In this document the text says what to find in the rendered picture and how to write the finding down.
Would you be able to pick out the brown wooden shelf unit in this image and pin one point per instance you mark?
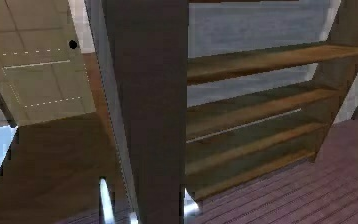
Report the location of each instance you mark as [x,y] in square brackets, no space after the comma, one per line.
[253,133]

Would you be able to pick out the black round door knob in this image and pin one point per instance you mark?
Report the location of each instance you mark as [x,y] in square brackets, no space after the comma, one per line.
[73,44]

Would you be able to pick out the pale panelled room door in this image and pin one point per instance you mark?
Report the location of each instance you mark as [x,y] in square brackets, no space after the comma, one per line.
[37,73]

